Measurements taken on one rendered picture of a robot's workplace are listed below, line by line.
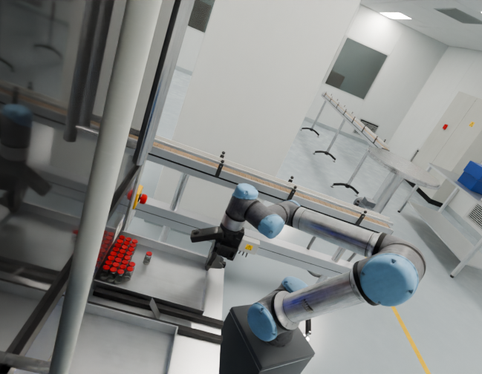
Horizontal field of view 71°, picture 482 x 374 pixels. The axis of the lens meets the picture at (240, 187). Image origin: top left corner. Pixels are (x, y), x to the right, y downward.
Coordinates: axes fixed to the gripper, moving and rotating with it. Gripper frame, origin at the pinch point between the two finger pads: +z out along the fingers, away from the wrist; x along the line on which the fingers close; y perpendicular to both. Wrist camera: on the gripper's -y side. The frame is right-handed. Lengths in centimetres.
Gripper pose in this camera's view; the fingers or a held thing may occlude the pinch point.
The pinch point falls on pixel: (206, 266)
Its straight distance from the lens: 126.6
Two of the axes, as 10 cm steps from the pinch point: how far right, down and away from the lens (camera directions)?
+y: 9.3, 3.3, 1.8
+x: -0.1, -4.5, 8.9
